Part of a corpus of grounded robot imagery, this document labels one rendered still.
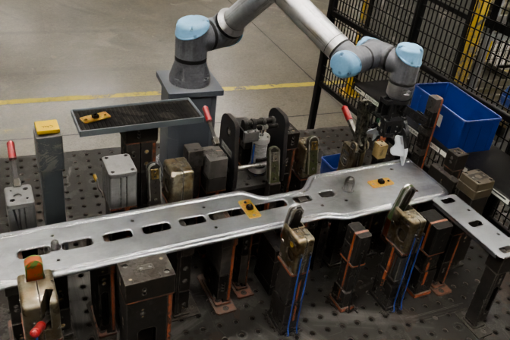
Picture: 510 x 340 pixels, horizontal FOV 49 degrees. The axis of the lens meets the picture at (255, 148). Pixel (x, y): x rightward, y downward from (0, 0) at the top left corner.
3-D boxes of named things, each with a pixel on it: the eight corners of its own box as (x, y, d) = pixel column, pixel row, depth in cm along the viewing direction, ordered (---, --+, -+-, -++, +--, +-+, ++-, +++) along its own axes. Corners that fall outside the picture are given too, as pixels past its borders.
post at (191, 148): (182, 255, 185) (188, 151, 165) (177, 245, 189) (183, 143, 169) (196, 252, 187) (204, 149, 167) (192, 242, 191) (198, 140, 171)
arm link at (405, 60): (404, 38, 161) (430, 47, 156) (395, 73, 167) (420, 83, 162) (389, 43, 156) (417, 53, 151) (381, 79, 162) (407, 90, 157)
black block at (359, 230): (340, 319, 169) (360, 244, 154) (322, 294, 177) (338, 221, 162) (362, 313, 172) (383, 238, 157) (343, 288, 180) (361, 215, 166)
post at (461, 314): (478, 339, 168) (511, 266, 153) (452, 313, 176) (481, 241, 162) (493, 333, 170) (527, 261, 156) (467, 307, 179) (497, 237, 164)
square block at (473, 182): (445, 272, 192) (478, 184, 174) (430, 256, 199) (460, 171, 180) (463, 266, 196) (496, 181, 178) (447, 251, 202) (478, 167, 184)
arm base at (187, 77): (164, 73, 211) (165, 48, 206) (203, 70, 217) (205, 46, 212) (174, 89, 200) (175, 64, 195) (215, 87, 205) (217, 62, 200)
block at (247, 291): (237, 299, 171) (247, 224, 156) (221, 271, 181) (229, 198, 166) (253, 294, 173) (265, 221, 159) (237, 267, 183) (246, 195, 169)
